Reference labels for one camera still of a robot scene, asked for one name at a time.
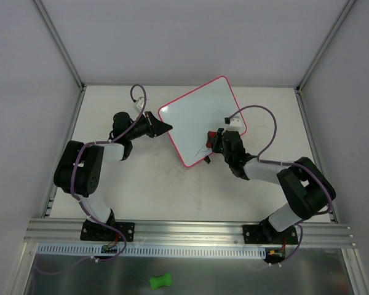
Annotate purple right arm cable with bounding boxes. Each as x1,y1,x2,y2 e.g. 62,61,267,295
224,104,333,268

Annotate white slotted cable duct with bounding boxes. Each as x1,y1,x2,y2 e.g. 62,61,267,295
36,243,266,260

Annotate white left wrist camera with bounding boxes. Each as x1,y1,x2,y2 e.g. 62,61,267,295
133,96,145,114

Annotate green bone-shaped eraser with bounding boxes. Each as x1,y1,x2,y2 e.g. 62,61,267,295
149,273,172,290

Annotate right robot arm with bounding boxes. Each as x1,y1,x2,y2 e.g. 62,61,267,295
206,128,336,243

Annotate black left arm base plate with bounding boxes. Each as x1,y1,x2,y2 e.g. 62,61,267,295
80,221,135,242

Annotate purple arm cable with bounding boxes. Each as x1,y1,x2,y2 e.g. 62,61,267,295
224,104,333,268
33,84,148,276

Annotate right aluminium frame post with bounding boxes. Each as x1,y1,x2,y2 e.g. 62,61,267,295
296,0,357,93

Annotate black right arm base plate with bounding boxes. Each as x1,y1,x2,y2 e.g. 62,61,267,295
242,224,299,245

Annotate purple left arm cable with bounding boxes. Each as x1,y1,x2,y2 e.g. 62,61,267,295
33,84,148,276

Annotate aluminium frame post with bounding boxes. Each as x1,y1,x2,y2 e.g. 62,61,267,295
31,0,85,90
296,0,357,93

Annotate black left whiteboard foot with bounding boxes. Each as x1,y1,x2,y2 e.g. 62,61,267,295
204,156,211,164

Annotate red bone-shaped eraser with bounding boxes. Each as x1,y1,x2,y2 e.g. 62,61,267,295
206,131,216,149

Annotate left aluminium frame post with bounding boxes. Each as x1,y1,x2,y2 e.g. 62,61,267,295
31,0,85,90

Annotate red-framed small whiteboard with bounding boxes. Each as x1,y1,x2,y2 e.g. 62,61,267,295
158,76,247,168

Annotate aluminium mounting rail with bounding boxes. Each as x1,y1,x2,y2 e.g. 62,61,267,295
23,218,357,249

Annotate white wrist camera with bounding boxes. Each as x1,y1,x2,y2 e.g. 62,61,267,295
224,116,242,132
133,96,145,114

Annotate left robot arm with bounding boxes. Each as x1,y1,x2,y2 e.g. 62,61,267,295
54,111,173,240

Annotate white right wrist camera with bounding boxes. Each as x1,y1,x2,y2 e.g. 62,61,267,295
224,116,242,132

